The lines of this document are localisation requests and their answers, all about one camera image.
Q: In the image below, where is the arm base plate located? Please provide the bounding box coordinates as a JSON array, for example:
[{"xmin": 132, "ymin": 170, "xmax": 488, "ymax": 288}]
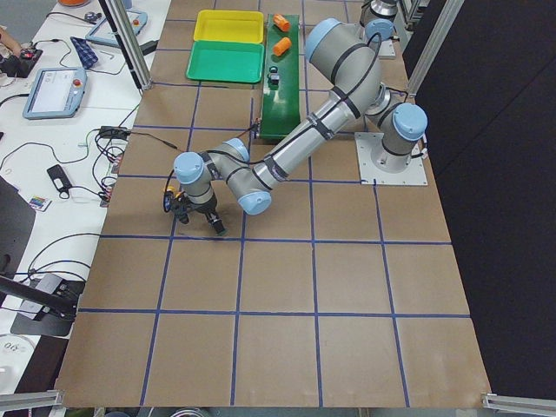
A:
[
  {"xmin": 371, "ymin": 39, "xmax": 396, "ymax": 59},
  {"xmin": 354, "ymin": 132, "xmax": 428, "ymax": 187}
]

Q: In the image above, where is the blue plaid cloth pouch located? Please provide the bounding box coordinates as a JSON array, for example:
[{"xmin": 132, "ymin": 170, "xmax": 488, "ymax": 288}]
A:
[{"xmin": 70, "ymin": 36, "xmax": 98, "ymax": 70}]

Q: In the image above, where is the plain orange cylinder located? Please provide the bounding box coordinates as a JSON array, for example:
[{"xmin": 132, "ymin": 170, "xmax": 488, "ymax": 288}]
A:
[{"xmin": 272, "ymin": 36, "xmax": 292, "ymax": 56}]

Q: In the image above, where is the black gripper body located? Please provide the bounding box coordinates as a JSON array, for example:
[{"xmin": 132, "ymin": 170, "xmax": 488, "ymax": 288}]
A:
[{"xmin": 192, "ymin": 197, "xmax": 220, "ymax": 226}]

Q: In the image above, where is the green conveyor belt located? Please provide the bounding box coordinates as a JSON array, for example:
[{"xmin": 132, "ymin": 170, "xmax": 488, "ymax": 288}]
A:
[{"xmin": 258, "ymin": 14, "xmax": 301, "ymax": 143}]

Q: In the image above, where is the red black wire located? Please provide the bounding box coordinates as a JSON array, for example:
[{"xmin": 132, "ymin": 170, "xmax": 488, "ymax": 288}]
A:
[{"xmin": 93, "ymin": 121, "xmax": 261, "ymax": 183}]

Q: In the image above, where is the blue teach pendant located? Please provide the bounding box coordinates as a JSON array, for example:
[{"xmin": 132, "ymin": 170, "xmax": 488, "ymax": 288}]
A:
[
  {"xmin": 84, "ymin": 9, "xmax": 149, "ymax": 49},
  {"xmin": 23, "ymin": 67, "xmax": 88, "ymax": 120}
]

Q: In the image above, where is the yellow plastic tray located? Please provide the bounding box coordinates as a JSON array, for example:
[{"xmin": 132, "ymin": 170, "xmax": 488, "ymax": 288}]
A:
[{"xmin": 194, "ymin": 10, "xmax": 264, "ymax": 43}]

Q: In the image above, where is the black power adapter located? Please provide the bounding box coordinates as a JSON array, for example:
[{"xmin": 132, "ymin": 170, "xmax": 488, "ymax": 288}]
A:
[{"xmin": 47, "ymin": 164, "xmax": 73, "ymax": 193}]

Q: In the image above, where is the orange cylinder with 4680 print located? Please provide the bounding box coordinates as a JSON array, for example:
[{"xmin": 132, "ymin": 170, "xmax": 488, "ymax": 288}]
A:
[{"xmin": 272, "ymin": 14, "xmax": 291, "ymax": 32}]

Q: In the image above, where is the aluminium frame post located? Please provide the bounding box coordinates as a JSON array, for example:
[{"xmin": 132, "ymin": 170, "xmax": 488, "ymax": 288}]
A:
[{"xmin": 99, "ymin": 0, "xmax": 152, "ymax": 91}]

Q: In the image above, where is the green push button switch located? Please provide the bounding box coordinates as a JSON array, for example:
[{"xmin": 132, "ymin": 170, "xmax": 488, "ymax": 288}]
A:
[{"xmin": 268, "ymin": 66, "xmax": 281, "ymax": 89}]

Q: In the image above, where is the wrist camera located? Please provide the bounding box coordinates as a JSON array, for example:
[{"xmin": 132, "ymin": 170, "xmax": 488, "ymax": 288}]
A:
[{"xmin": 162, "ymin": 187, "xmax": 190, "ymax": 219}]

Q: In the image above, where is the green plastic tray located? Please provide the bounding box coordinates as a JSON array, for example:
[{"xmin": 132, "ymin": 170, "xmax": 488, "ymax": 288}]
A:
[{"xmin": 185, "ymin": 40, "xmax": 265, "ymax": 83}]

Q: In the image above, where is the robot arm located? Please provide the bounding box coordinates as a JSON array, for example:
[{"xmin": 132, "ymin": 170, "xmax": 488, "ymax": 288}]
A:
[
  {"xmin": 360, "ymin": 0, "xmax": 398, "ymax": 41},
  {"xmin": 162, "ymin": 18, "xmax": 428, "ymax": 235}
]

